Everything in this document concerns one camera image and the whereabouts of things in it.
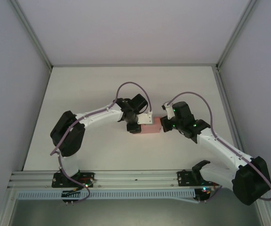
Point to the pink paper box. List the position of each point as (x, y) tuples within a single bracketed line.
[(150, 128)]

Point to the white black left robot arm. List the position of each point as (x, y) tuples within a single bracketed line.
[(97, 116)]

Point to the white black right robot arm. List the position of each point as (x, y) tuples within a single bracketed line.
[(222, 146)]

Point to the aluminium side table rail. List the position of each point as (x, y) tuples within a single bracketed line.
[(229, 117)]

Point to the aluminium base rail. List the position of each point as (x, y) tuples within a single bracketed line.
[(137, 178)]

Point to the aluminium frame post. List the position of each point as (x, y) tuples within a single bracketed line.
[(236, 33), (31, 35)]

